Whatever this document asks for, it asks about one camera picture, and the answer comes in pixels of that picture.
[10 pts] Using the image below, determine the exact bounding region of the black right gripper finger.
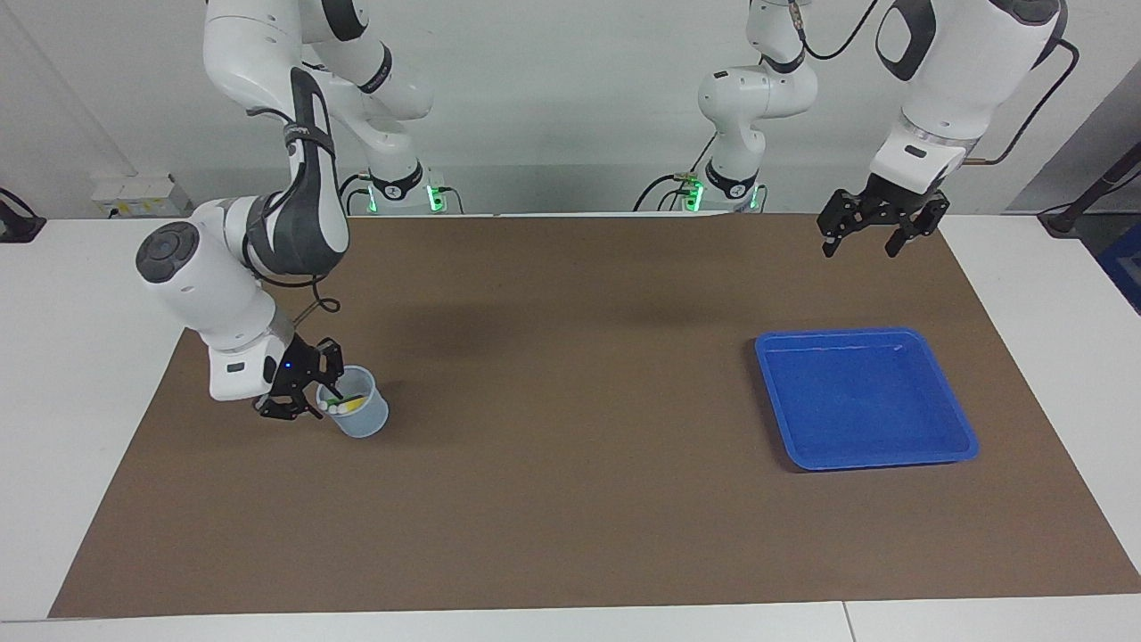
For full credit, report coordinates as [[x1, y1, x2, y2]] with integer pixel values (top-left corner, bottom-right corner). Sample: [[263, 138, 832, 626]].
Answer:
[[314, 337, 346, 398], [259, 392, 326, 422]]

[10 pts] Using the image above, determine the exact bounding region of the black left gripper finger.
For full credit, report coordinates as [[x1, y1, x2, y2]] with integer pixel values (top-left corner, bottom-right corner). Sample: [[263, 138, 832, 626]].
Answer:
[[885, 196, 949, 258], [818, 190, 870, 259]]

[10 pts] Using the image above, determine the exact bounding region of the blue plastic tray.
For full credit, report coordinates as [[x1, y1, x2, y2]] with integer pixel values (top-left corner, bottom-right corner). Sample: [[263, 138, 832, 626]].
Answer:
[[754, 326, 981, 472]]

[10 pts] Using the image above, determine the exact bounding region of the translucent plastic cup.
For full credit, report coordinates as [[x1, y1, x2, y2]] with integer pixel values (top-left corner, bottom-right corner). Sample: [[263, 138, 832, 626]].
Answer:
[[316, 365, 390, 440]]

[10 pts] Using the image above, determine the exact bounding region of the black stand pole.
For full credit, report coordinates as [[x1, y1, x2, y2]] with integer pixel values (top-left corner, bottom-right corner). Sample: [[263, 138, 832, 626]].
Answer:
[[1038, 143, 1141, 237]]

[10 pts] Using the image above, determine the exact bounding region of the white power strip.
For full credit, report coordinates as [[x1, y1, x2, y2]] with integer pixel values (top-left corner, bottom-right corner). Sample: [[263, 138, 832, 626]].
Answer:
[[92, 174, 193, 219]]

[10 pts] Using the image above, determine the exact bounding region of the brown table mat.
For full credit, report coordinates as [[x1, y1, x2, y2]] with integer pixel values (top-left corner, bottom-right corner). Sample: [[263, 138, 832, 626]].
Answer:
[[47, 212, 1141, 619]]

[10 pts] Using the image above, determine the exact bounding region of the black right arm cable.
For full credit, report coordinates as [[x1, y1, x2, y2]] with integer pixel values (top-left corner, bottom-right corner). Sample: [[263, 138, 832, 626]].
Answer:
[[242, 107, 342, 315]]

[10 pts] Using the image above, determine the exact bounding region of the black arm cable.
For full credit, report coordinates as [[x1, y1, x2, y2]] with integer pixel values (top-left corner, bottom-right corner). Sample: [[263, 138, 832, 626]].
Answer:
[[242, 107, 342, 315], [789, 0, 1081, 166]]

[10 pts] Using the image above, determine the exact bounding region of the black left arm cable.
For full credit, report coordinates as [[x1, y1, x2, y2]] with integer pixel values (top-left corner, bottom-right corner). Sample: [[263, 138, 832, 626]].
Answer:
[[789, 0, 1081, 166]]

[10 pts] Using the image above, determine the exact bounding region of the black clamp mount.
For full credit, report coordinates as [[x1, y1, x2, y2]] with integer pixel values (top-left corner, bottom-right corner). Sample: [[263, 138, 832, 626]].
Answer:
[[0, 187, 47, 243]]

